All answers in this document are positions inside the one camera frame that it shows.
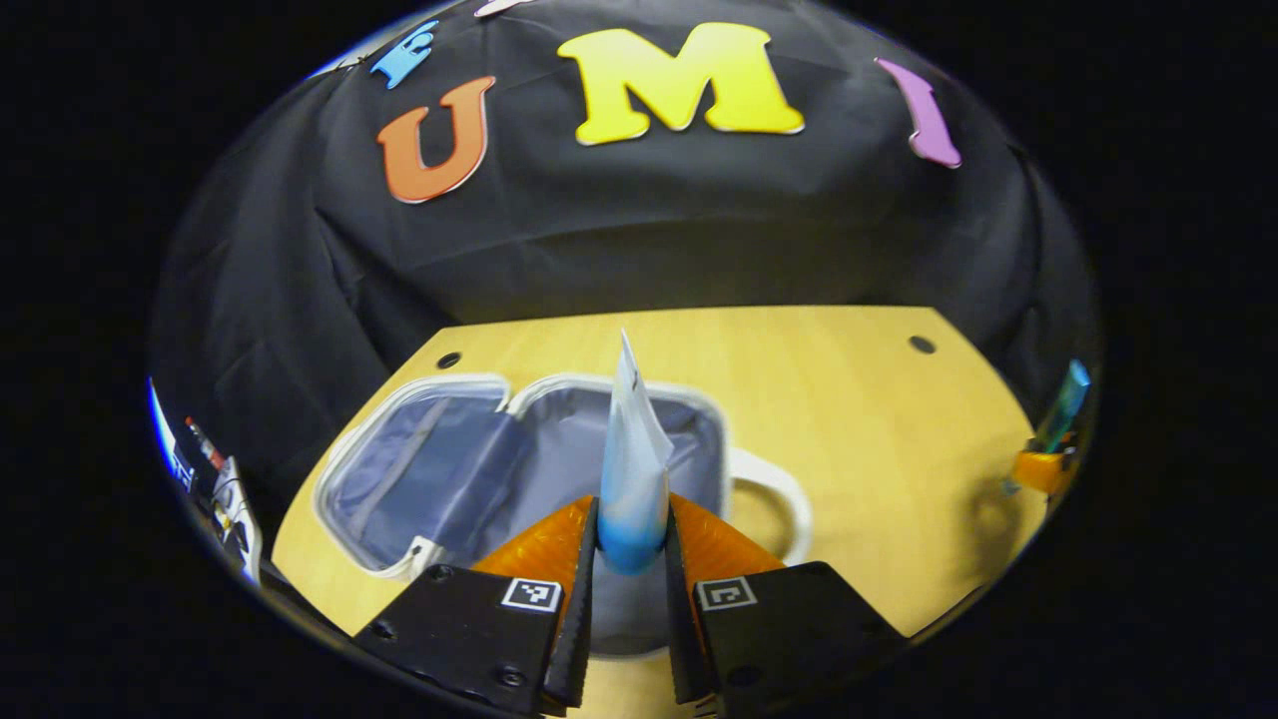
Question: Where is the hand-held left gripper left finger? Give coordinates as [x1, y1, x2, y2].
[351, 496, 600, 718]

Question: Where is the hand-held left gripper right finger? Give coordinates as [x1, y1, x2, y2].
[665, 492, 910, 719]

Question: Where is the clear blue toner bottle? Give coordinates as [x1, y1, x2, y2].
[1033, 359, 1092, 455]

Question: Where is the white blue skin care tube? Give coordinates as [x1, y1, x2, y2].
[597, 330, 676, 577]

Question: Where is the white suitcase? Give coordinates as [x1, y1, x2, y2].
[313, 372, 812, 660]

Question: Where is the white device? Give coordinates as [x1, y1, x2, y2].
[205, 454, 266, 585]

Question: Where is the black backdrop cloth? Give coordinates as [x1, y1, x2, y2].
[150, 0, 1099, 500]

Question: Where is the small red object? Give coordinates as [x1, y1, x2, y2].
[185, 417, 226, 470]

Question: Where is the bright screen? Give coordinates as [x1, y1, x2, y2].
[148, 377, 186, 480]

